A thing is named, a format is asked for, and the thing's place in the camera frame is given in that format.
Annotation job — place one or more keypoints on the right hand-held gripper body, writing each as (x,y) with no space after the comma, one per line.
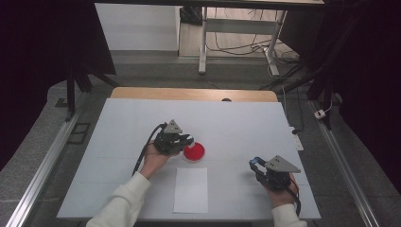
(279,176)

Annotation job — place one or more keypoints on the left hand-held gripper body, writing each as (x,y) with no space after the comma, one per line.
(168,140)

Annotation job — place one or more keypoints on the blue stamp cap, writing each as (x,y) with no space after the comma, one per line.
(254,160)

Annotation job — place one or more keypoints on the red ink dish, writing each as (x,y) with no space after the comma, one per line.
(195,153)

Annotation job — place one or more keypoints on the person's right hand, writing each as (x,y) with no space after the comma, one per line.
(282,197)

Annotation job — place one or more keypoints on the person's left hand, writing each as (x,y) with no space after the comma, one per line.
(154,162)

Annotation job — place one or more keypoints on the wooden table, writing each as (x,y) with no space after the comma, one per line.
(189,94)

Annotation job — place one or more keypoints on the white table cover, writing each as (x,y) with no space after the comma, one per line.
(233,126)

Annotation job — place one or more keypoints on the white paper sheet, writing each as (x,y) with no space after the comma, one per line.
(190,192)

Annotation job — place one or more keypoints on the white plug adapter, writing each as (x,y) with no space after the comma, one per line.
(320,114)

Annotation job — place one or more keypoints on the black stand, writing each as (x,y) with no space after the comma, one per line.
(71,91)

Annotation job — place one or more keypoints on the white cabinet panel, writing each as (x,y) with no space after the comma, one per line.
(138,26)

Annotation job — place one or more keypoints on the black box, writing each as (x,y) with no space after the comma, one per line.
(190,15)

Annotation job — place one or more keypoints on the black curtain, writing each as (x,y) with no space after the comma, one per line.
(41,63)
(362,78)

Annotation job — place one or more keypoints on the aluminium rail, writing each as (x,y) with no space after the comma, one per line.
(343,167)
(41,170)

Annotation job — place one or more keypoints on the white metal desk frame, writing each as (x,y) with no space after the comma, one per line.
(239,26)

